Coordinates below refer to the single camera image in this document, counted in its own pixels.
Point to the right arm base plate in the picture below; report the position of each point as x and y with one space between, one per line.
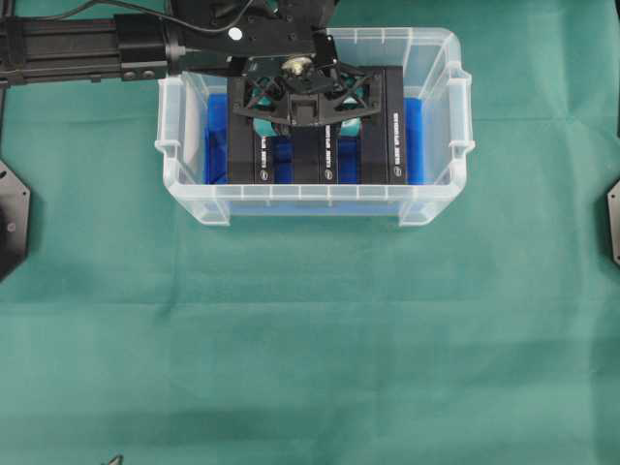
611 223

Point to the black camera box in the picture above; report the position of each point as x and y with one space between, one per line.
249 156
382 156
315 154

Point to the clear plastic storage bin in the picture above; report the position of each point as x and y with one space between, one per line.
432 72

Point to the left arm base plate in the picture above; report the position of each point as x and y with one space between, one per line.
15 209

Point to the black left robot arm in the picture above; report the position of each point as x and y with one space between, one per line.
213 38

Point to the green table cloth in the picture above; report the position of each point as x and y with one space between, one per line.
489 336

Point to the blue cloth liner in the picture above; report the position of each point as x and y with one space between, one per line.
215 153

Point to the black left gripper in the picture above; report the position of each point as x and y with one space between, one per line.
306 90

